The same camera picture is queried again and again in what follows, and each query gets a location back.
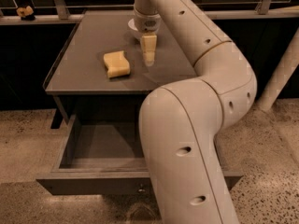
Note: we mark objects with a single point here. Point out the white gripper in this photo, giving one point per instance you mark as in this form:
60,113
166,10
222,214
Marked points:
148,24

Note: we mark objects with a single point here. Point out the yellow sponge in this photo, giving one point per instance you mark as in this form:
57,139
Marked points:
116,63

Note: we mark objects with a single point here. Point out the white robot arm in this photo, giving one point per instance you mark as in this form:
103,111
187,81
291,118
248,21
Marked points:
178,121

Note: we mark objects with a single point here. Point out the open grey top drawer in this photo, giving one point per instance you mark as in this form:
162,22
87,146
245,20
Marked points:
98,157

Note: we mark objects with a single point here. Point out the round metal drawer knob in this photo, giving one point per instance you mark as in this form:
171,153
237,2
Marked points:
141,189

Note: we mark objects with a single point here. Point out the white ceramic bowl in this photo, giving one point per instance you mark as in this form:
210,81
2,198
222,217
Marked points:
133,30

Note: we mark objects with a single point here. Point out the grey wooden cabinet table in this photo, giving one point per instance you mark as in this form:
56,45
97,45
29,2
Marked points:
81,72

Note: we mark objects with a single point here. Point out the small yellow black object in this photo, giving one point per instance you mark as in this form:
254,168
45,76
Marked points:
26,13

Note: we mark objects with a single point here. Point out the metal railing frame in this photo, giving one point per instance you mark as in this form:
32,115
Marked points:
62,6

